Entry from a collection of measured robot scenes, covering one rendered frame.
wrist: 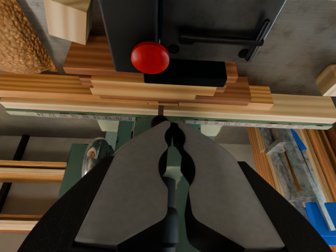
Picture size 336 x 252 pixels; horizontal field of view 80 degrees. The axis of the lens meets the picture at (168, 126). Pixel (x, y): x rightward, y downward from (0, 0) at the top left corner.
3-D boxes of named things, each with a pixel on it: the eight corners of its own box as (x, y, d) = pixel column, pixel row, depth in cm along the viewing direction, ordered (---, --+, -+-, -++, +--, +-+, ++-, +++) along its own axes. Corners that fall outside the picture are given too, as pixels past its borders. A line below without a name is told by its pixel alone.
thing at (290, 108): (331, 96, 39) (341, 118, 36) (323, 102, 41) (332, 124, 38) (9, 79, 37) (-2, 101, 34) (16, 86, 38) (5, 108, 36)
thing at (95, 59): (232, 43, 29) (238, 77, 26) (229, 50, 30) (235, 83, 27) (74, 33, 28) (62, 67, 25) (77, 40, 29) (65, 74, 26)
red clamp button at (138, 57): (170, 39, 15) (170, 49, 14) (168, 68, 18) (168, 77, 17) (129, 37, 15) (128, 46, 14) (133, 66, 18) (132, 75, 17)
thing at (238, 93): (247, 76, 35) (252, 99, 32) (242, 84, 36) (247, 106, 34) (102, 68, 34) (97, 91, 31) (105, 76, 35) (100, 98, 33)
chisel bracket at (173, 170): (185, 108, 28) (187, 167, 24) (176, 147, 41) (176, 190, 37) (132, 105, 28) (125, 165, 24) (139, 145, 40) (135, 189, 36)
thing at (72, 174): (111, 144, 47) (102, 199, 41) (116, 155, 53) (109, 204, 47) (69, 142, 46) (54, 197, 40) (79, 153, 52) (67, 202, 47)
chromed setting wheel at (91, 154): (103, 126, 39) (90, 192, 34) (114, 150, 50) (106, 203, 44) (88, 126, 39) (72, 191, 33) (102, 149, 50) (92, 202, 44)
